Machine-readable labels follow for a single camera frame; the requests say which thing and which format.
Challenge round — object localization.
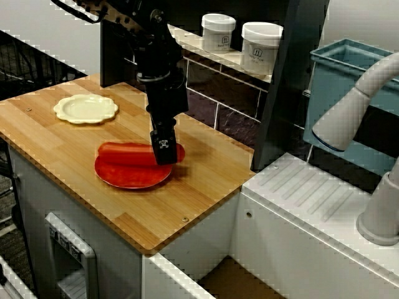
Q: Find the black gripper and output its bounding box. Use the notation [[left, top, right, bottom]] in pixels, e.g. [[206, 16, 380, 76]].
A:
[[138, 73, 190, 166]]

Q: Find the red toy sausage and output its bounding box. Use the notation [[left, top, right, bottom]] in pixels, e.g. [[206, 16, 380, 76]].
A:
[[97, 141, 186, 166]]

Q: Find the red round plate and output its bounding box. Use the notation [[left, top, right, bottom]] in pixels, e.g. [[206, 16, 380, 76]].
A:
[[94, 155, 174, 190]]

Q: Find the cream scalloped plate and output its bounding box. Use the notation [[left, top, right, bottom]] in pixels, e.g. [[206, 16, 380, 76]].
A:
[[52, 94, 120, 125]]

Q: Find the white toy kitchen cabinet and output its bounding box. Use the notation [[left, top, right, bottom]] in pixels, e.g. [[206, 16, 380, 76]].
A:
[[6, 136, 243, 299]]

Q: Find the small white lidded jar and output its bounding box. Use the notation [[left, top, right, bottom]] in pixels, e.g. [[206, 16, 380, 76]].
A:
[[201, 13, 237, 54]]

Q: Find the large white lidded jar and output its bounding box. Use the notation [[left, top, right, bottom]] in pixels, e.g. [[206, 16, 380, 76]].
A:
[[241, 21, 284, 75]]

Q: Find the white toy sink unit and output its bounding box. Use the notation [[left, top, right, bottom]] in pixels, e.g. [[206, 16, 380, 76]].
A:
[[142, 152, 399, 299]]

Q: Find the blue plastic bin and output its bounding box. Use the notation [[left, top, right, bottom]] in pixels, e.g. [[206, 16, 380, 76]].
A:
[[302, 38, 399, 169]]

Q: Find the grey toy faucet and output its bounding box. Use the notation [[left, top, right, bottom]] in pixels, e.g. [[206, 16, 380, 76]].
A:
[[311, 52, 399, 247]]

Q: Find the dark upright post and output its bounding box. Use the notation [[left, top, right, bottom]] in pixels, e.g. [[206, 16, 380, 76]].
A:
[[251, 0, 331, 172]]

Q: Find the black wire rack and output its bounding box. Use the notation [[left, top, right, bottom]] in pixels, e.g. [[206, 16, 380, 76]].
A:
[[0, 29, 89, 100]]

